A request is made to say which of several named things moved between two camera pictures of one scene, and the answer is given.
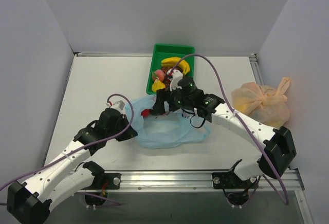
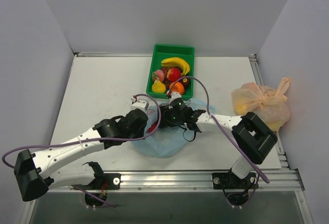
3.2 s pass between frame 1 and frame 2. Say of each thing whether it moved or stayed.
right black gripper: moved
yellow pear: stayed
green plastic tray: stayed
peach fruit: stayed
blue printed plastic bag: moved
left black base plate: stayed
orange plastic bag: stayed
